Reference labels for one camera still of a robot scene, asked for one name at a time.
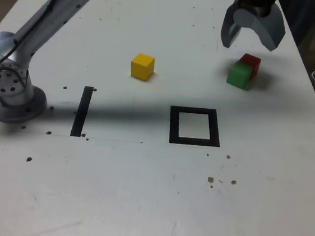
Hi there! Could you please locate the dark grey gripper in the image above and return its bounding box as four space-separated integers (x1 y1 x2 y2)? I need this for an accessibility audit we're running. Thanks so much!
220 0 289 55

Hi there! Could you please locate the red cube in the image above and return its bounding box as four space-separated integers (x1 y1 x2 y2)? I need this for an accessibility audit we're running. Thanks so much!
237 52 263 81

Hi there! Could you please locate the green cube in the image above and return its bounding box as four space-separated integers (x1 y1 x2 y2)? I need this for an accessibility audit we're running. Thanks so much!
225 59 254 91

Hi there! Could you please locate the yellow cube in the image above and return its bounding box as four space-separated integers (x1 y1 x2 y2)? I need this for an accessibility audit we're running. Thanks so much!
129 52 156 82

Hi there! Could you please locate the black tape square outline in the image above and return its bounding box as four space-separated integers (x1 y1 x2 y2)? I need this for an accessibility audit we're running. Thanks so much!
166 104 224 149

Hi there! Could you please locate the black tape strip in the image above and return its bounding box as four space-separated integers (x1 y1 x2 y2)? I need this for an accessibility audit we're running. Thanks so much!
70 85 94 139

